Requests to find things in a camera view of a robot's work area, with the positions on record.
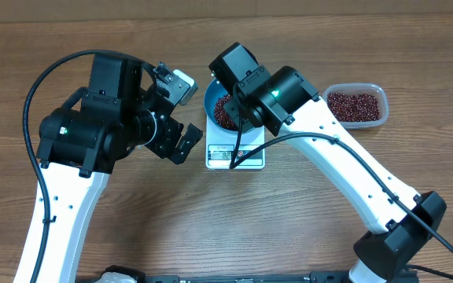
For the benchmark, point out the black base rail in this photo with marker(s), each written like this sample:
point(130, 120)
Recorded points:
point(123, 274)

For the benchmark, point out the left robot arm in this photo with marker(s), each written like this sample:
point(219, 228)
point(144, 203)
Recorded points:
point(126, 104)

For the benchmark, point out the white digital kitchen scale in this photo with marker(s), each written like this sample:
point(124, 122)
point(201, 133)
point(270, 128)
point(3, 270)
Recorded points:
point(220, 145)

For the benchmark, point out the red beans in container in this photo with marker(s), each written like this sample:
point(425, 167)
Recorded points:
point(354, 108)

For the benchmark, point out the clear plastic food container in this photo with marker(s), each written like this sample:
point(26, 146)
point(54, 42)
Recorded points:
point(362, 88)

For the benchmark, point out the teal metal bowl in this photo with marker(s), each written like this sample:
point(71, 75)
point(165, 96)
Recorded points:
point(214, 91)

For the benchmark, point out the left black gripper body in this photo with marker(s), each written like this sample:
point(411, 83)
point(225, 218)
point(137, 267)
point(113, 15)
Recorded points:
point(149, 131)

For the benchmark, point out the red beans in bowl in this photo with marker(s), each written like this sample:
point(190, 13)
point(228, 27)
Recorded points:
point(220, 114)

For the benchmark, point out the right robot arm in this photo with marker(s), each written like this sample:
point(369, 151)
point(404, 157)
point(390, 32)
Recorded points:
point(399, 220)

